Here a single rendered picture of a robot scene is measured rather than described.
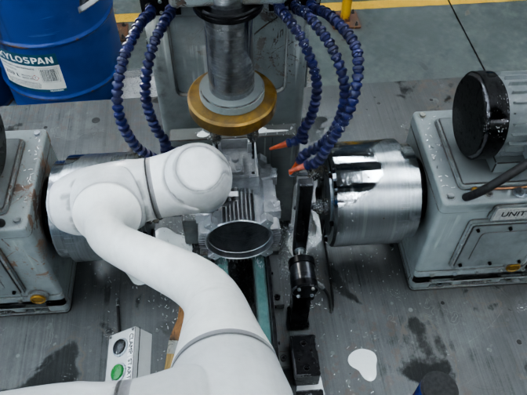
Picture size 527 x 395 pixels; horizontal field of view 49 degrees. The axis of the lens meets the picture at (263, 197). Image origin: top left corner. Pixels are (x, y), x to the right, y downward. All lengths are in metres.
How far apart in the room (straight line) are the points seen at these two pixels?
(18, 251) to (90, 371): 0.34
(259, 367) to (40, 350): 1.09
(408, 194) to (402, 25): 2.54
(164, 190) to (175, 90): 0.55
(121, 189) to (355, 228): 0.60
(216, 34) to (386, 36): 2.67
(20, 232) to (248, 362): 0.87
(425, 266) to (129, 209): 0.83
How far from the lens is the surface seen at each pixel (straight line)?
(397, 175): 1.30
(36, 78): 2.82
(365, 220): 1.30
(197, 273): 0.64
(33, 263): 1.39
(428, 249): 1.42
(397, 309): 1.53
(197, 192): 0.86
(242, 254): 1.40
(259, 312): 1.35
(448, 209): 1.29
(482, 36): 3.83
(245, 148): 1.38
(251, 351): 0.50
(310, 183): 1.13
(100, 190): 0.88
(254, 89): 1.16
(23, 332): 1.57
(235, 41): 1.05
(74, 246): 1.33
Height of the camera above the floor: 2.12
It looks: 52 degrees down
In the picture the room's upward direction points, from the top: 1 degrees clockwise
